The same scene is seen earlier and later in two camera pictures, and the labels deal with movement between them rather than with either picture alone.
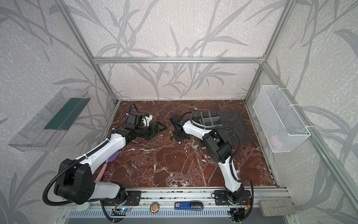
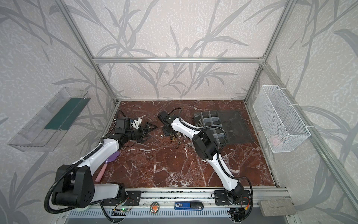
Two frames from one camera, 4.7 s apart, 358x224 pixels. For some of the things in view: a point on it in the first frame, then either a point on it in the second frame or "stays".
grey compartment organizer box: (209, 118) stays
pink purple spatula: (114, 156) stays
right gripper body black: (177, 137) to (166, 133)
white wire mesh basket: (283, 126) stays
